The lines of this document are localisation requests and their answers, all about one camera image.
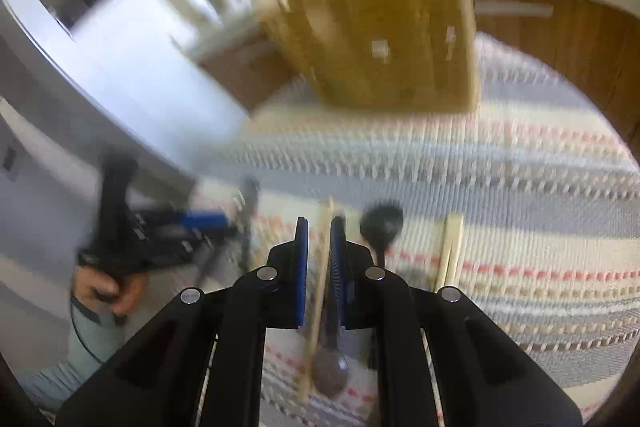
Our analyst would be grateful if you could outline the silver metal spoon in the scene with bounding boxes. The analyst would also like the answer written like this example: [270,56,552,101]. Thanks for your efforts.
[194,176,259,291]

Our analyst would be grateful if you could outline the wooden kitchen cabinet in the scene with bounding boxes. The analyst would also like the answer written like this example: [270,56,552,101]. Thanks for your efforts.
[199,0,640,148]

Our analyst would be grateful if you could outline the person's left hand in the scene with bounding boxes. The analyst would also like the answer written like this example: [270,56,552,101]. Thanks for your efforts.
[73,267,149,317]

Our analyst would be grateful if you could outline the black plastic spoon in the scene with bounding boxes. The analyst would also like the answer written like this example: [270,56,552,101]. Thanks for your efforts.
[359,202,404,269]

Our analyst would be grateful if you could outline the brown-bowled dark spoon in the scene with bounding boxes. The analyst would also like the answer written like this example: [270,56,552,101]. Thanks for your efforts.
[311,287,350,399]

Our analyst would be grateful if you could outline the white refrigerator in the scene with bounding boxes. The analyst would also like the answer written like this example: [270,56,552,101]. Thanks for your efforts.
[1,0,246,178]

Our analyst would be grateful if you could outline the woven striped placemat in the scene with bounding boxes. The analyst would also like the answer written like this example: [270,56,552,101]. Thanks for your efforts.
[191,35,639,417]

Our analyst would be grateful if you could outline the yellow wicker utensil basket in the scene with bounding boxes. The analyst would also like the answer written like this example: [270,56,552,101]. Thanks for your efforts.
[259,0,480,113]

